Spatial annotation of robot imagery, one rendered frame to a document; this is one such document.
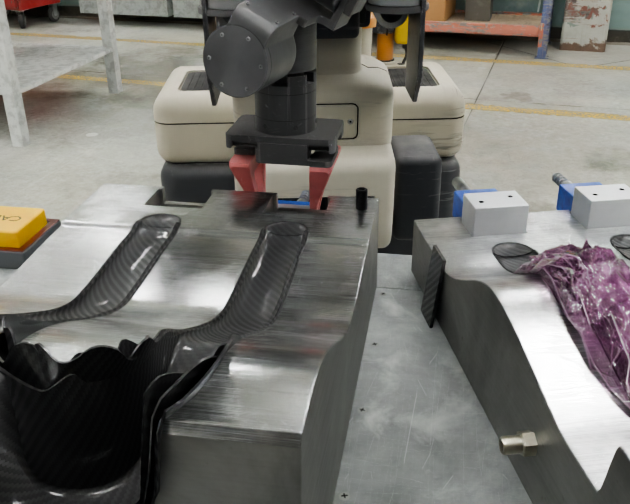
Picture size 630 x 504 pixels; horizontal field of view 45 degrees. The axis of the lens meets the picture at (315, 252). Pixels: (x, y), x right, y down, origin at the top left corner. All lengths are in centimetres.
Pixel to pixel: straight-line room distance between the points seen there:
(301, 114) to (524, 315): 29
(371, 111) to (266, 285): 53
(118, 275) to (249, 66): 19
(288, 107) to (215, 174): 69
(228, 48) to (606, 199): 36
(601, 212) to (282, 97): 31
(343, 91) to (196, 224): 46
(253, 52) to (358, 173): 46
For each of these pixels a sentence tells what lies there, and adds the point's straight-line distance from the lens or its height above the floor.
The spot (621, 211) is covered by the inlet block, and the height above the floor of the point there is 87.
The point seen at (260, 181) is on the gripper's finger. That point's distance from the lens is 77.
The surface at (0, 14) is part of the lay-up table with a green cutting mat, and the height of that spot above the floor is 60.
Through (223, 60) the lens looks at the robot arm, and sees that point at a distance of 63.
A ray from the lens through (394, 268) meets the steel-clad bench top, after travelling 76.
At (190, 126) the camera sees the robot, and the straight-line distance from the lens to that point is 134.
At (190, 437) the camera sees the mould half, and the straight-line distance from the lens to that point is 36.
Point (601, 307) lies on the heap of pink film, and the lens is 51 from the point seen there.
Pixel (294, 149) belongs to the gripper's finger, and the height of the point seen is 93.
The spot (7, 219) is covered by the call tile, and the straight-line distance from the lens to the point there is 84.
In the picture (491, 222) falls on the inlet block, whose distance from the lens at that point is 71.
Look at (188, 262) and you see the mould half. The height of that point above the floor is 89.
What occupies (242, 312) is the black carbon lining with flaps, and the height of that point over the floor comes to 88.
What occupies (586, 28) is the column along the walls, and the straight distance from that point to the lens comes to 570.
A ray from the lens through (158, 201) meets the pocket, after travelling 73.
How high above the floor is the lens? 115
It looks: 27 degrees down
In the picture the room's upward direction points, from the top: 1 degrees counter-clockwise
